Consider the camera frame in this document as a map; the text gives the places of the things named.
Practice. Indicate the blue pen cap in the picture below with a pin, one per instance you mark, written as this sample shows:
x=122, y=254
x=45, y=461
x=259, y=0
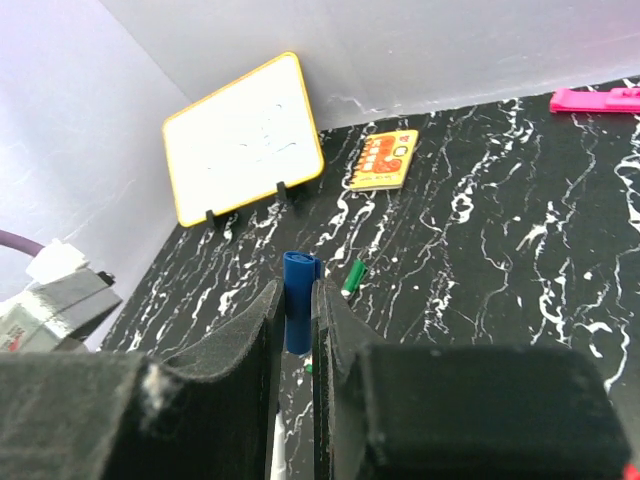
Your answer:
x=300, y=271

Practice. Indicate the white pen green end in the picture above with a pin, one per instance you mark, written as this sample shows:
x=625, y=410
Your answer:
x=332, y=319

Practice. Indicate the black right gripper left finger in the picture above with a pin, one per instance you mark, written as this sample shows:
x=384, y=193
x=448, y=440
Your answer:
x=228, y=402

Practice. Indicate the green pen cap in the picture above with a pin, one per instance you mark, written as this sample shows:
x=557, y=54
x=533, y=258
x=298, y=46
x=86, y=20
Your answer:
x=354, y=278

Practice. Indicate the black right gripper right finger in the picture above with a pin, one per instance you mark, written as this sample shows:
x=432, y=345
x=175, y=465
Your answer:
x=340, y=418

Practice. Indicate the small whiteboard with yellow frame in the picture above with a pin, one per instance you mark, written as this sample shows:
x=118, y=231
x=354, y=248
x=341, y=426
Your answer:
x=241, y=143

